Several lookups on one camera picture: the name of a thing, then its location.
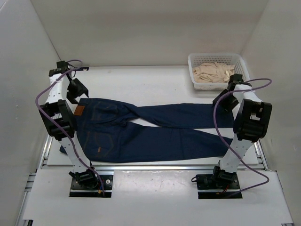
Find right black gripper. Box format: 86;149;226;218
213;89;239;115

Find dark blue denim trousers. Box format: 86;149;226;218
74;98;234;163

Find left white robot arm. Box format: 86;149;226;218
35;60;100;189

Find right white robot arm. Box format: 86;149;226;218
211;74;272;188

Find beige crumpled garment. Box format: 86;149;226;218
192;62;235;83

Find white plastic basket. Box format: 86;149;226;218
188;53;250;90

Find small dark corner label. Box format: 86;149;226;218
78;67;89;71

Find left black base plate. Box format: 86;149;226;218
69;174;113;198

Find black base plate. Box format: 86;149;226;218
191;174;243;199
69;174;113;198

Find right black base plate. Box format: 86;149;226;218
191;174;243;199

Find aluminium rail frame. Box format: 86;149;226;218
14;89;294;226

